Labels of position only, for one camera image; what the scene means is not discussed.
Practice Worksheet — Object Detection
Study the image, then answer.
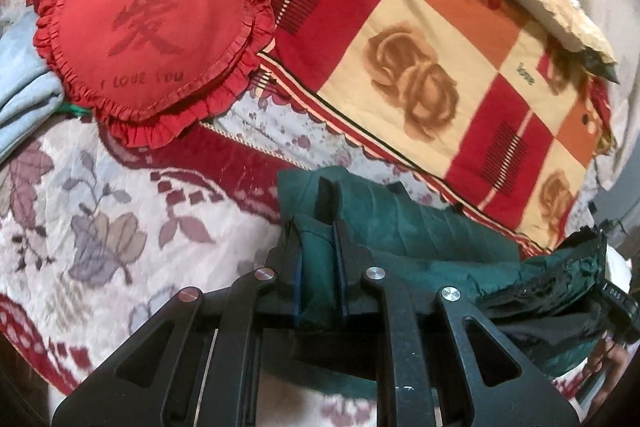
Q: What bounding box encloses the red cream rose quilt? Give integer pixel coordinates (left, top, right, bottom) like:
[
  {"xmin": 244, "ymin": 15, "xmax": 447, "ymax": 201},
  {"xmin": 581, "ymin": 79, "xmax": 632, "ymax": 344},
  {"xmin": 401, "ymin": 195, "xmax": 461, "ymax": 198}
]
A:
[{"xmin": 252, "ymin": 0, "xmax": 616, "ymax": 255}]

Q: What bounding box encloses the person hand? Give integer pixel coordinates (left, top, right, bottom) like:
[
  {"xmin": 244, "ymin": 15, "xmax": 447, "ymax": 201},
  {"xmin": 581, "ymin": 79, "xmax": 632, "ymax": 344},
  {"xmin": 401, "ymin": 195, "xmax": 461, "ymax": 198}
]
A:
[{"xmin": 582, "ymin": 338, "xmax": 629, "ymax": 413}]

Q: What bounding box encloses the light blue folded cloth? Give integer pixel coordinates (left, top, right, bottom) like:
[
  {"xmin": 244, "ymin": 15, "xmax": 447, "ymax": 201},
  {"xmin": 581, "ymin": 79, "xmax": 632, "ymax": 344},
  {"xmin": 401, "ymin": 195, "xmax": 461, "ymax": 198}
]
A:
[{"xmin": 0, "ymin": 9, "xmax": 64, "ymax": 161}]

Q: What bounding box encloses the floral white red bedspread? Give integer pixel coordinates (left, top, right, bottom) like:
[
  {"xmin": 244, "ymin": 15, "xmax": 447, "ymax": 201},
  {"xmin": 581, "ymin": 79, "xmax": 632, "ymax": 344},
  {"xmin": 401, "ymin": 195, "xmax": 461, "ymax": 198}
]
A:
[{"xmin": 0, "ymin": 70, "xmax": 626, "ymax": 427}]

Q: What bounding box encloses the red heart-shaped ruffled pillow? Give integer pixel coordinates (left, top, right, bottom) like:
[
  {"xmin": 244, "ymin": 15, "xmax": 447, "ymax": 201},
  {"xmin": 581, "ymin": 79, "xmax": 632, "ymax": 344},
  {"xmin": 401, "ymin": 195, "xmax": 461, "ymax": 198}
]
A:
[{"xmin": 34, "ymin": 0, "xmax": 274, "ymax": 148}]

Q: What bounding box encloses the green quilted puffer jacket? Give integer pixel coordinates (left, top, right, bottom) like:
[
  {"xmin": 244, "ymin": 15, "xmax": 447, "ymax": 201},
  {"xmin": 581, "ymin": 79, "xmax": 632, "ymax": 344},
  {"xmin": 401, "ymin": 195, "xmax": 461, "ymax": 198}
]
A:
[{"xmin": 277, "ymin": 167, "xmax": 605, "ymax": 379}]

